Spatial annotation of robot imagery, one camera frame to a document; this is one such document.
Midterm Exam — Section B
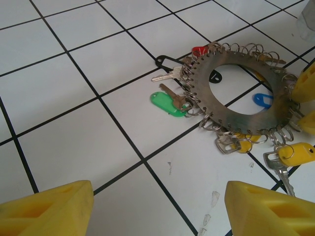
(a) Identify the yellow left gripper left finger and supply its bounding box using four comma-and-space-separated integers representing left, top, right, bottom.
0, 180, 95, 236

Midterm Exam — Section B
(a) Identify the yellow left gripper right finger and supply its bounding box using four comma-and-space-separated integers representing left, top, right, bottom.
225, 181, 315, 236

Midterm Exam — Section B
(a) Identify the yellow key tag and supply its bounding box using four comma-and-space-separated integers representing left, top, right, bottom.
230, 132, 262, 153
277, 142, 315, 167
251, 69, 269, 83

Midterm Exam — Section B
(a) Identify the blue key tag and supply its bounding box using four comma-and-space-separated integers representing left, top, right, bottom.
253, 92, 275, 109

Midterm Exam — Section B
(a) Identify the silver key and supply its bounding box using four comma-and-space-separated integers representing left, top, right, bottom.
215, 136, 242, 155
151, 65, 185, 83
263, 151, 296, 197

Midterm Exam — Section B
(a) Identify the steel key disc with rings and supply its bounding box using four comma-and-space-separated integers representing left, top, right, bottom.
180, 41, 303, 149

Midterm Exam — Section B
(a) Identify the red key tag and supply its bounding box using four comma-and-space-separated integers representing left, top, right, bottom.
191, 46, 210, 58

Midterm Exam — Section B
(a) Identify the brass key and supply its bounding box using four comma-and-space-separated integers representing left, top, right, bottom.
159, 83, 192, 110

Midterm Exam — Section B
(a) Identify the green key tag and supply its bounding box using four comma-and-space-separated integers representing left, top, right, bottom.
150, 91, 189, 118

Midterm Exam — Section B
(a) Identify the black key tag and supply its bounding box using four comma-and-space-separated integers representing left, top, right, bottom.
156, 55, 185, 68

